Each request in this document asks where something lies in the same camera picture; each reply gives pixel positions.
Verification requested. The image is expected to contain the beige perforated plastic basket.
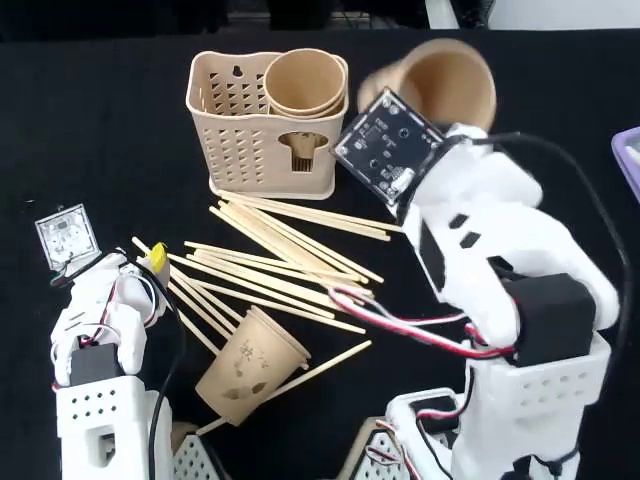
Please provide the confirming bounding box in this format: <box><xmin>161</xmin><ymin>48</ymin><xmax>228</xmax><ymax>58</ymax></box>
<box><xmin>185</xmin><ymin>49</ymin><xmax>351</xmax><ymax>202</ymax></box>

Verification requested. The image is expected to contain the wooden chopstick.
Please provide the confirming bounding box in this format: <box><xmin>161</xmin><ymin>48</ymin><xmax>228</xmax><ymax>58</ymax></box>
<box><xmin>185</xmin><ymin>255</ymin><xmax>375</xmax><ymax>297</ymax></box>
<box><xmin>192</xmin><ymin>279</ymin><xmax>337</xmax><ymax>321</ymax></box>
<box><xmin>218</xmin><ymin>192</ymin><xmax>404</xmax><ymax>233</ymax></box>
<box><xmin>208</xmin><ymin>204</ymin><xmax>385</xmax><ymax>284</ymax></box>
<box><xmin>168</xmin><ymin>275</ymin><xmax>240</xmax><ymax>335</ymax></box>
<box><xmin>166</xmin><ymin>252</ymin><xmax>367</xmax><ymax>335</ymax></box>
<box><xmin>213</xmin><ymin>198</ymin><xmax>392</xmax><ymax>243</ymax></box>
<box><xmin>195</xmin><ymin>339</ymin><xmax>374</xmax><ymax>436</ymax></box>
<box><xmin>183</xmin><ymin>241</ymin><xmax>362</xmax><ymax>282</ymax></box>
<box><xmin>131</xmin><ymin>236</ymin><xmax>222</xmax><ymax>353</ymax></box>

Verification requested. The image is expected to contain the printed brown paper cup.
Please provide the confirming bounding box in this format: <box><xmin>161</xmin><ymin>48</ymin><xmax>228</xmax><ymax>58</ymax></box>
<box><xmin>194</xmin><ymin>309</ymin><xmax>307</xmax><ymax>428</ymax></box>

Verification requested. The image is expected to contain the purple plastic container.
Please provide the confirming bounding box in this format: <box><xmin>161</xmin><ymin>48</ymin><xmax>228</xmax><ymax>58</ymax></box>
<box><xmin>610</xmin><ymin>126</ymin><xmax>640</xmax><ymax>207</ymax></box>

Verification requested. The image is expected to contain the black cable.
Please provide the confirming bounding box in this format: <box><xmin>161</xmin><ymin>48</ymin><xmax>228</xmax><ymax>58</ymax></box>
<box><xmin>467</xmin><ymin>131</ymin><xmax>632</xmax><ymax>371</ymax></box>
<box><xmin>130</xmin><ymin>255</ymin><xmax>188</xmax><ymax>480</ymax></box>

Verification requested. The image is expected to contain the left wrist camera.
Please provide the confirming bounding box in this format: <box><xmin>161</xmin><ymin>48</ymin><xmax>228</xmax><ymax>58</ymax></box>
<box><xmin>33</xmin><ymin>202</ymin><xmax>105</xmax><ymax>275</ymax></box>

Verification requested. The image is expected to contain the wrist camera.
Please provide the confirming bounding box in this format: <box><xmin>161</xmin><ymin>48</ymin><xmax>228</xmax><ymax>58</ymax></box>
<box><xmin>330</xmin><ymin>86</ymin><xmax>450</xmax><ymax>212</ymax></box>
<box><xmin>33</xmin><ymin>202</ymin><xmax>105</xmax><ymax>275</ymax></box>

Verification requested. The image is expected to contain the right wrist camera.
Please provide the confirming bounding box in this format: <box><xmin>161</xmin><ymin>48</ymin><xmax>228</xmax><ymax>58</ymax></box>
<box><xmin>330</xmin><ymin>86</ymin><xmax>450</xmax><ymax>212</ymax></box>

